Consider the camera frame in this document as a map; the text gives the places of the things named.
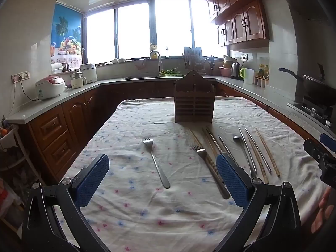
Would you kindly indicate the stainless steel fork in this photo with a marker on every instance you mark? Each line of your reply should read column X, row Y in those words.
column 157, row 165
column 211, row 172

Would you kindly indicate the yellow bottle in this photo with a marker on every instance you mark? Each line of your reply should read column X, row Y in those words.
column 153, row 47

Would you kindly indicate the chrome kitchen faucet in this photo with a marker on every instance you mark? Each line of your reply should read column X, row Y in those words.
column 159, row 57

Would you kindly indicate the green basket of vegetables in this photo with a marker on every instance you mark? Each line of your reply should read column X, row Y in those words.
column 170, row 72

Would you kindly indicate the steel electric kettle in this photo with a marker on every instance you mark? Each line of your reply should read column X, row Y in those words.
column 235, row 71

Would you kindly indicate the white floral tablecloth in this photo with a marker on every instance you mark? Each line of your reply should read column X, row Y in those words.
column 147, row 215

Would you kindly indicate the black wok with lid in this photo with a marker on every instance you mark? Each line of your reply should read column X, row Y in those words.
column 319, row 88

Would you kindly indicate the tan lidded pot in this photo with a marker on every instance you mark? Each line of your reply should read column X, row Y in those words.
column 229, row 61

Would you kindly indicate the grey kitchen countertop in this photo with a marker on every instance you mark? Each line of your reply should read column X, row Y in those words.
column 23, row 115

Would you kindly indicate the row of spice jars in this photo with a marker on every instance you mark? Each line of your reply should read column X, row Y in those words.
column 260, row 82

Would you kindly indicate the stainless steel chopstick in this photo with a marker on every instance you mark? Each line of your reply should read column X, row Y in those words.
column 244, row 137
column 227, row 149
column 258, row 151

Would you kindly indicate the pink hanging cloth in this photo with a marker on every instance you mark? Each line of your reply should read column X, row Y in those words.
column 141, row 64

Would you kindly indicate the wooden slatted utensil holder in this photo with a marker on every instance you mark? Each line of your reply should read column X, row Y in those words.
column 194, row 105

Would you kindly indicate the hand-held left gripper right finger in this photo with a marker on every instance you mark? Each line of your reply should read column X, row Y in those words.
column 232, row 181

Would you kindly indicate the large kitchen window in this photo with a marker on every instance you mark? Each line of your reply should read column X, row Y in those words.
column 134, row 31

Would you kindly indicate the pink plastic basin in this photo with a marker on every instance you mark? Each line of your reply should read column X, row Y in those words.
column 224, row 71

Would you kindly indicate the stainless steel spoon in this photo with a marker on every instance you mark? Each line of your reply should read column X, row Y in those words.
column 245, row 153

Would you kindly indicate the white storage rack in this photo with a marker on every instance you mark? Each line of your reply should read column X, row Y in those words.
column 15, row 147

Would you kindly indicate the wooden upper cabinets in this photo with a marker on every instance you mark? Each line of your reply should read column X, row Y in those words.
column 244, row 23

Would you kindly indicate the small cream electric cooker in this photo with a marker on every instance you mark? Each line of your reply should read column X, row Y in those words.
column 77, row 81

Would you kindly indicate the gas stove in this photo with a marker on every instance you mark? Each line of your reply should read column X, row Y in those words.
column 312, row 109

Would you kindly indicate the wooden base cabinets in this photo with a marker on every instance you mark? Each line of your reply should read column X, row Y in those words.
column 52, row 128

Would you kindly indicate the range hood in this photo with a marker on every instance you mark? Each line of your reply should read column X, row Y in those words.
column 307, row 0

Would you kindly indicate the white electric cooking pot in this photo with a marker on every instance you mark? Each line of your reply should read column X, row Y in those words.
column 89, row 72

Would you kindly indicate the kitchen sink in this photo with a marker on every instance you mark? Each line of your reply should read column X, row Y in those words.
column 139, row 78

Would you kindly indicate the white pink rice cooker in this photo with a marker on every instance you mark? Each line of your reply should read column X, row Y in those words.
column 50, row 86

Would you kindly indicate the tropical fruit wall poster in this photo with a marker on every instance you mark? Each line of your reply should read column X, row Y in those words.
column 65, row 29

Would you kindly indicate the small wall outlet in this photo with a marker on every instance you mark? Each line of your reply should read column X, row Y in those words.
column 244, row 56

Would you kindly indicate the clear soap dispenser bottle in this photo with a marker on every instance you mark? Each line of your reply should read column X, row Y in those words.
column 166, row 53

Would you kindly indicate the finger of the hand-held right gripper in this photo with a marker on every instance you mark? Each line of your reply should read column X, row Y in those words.
column 313, row 148
column 328, row 139

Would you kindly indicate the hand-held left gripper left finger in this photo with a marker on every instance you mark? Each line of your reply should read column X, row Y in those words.
column 92, row 181

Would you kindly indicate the white plastic container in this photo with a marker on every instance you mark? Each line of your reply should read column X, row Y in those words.
column 56, row 68

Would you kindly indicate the white wall outlet strip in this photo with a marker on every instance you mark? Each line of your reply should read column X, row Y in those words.
column 20, row 77

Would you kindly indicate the person's right hand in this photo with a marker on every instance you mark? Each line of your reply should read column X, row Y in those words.
column 323, row 210

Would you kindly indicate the dark metal teapot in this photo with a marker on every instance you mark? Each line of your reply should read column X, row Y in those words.
column 67, row 67

